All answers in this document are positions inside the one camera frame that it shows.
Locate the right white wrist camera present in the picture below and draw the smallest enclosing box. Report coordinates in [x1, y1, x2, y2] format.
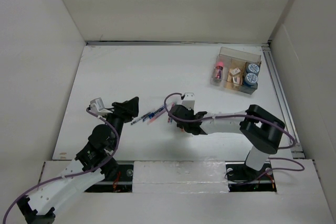
[181, 92, 195, 110]

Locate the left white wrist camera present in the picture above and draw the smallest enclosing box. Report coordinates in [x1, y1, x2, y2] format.
[89, 98, 106, 115]

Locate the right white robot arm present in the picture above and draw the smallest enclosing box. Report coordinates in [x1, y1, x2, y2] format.
[170, 104, 285, 179]

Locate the clear compartment organizer box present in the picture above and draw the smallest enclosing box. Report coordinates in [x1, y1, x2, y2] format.
[211, 47, 261, 95]

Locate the red blue pen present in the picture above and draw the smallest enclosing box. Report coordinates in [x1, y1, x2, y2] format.
[169, 102, 175, 124]

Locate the black pen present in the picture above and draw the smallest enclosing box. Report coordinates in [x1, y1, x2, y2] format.
[131, 112, 152, 125]

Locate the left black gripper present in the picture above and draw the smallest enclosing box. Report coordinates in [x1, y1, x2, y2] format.
[100, 97, 138, 150]

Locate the pink barrel pen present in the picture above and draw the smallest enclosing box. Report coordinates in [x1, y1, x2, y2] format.
[147, 110, 166, 125]

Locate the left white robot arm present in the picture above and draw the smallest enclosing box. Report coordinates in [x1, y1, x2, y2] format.
[16, 97, 139, 223]

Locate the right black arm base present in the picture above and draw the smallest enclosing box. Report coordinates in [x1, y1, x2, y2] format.
[224, 162, 277, 193]

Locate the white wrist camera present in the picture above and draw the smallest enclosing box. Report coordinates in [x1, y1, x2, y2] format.
[181, 92, 195, 110]
[89, 98, 106, 115]

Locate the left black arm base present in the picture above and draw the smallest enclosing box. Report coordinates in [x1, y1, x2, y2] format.
[85, 162, 134, 193]

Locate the blue patterned tape roll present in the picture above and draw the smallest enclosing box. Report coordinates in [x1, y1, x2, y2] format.
[243, 73, 258, 87]

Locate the pink capped glue bottle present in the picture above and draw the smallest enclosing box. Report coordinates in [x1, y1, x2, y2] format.
[213, 61, 224, 81]

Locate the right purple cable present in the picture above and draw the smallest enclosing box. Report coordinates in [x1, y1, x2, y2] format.
[163, 92, 305, 185]

